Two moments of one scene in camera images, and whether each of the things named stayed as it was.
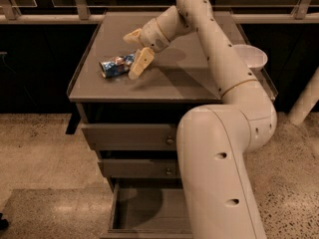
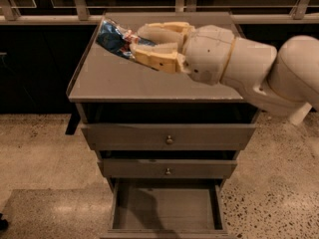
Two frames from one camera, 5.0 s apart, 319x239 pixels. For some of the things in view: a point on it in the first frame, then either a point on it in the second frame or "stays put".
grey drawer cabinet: [132, 123] stays put
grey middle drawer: [141, 168] stays put
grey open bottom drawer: [149, 211] stays put
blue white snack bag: [117, 67] -> [111, 35]
